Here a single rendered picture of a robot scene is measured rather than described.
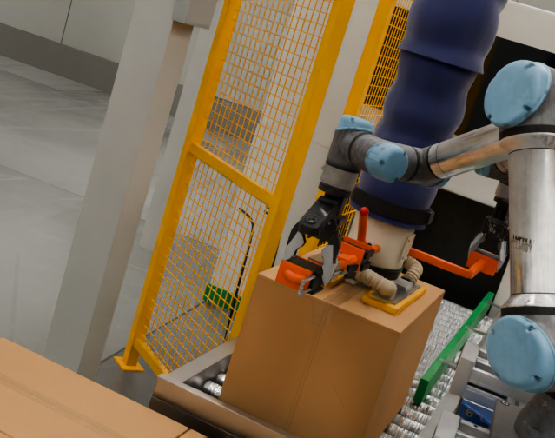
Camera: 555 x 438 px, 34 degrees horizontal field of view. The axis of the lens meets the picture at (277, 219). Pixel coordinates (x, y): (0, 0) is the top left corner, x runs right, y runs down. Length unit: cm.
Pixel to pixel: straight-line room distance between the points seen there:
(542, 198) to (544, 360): 26
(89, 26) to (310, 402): 1034
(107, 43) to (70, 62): 54
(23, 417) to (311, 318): 73
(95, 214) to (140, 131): 34
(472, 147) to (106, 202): 172
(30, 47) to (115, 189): 951
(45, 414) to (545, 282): 126
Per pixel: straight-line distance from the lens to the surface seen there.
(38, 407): 227
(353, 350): 228
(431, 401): 308
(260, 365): 237
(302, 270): 190
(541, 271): 148
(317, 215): 185
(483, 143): 176
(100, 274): 325
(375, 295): 238
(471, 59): 238
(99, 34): 1230
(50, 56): 1247
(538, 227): 149
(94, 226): 324
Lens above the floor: 158
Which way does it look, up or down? 12 degrees down
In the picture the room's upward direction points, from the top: 17 degrees clockwise
